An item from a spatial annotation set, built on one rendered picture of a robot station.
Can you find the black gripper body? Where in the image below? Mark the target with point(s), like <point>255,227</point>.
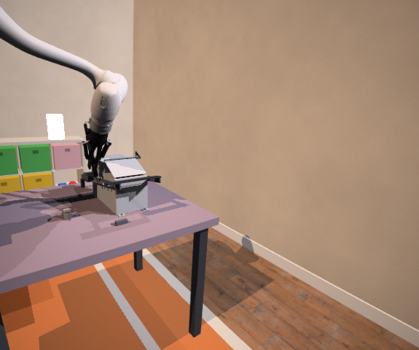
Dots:
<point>95,138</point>

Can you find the grey metal cylinder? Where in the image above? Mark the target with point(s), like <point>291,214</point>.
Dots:
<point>67,213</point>

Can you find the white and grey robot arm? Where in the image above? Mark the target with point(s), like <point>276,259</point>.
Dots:
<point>110,88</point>

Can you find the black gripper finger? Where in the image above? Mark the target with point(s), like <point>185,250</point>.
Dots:
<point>100,154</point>
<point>89,156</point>

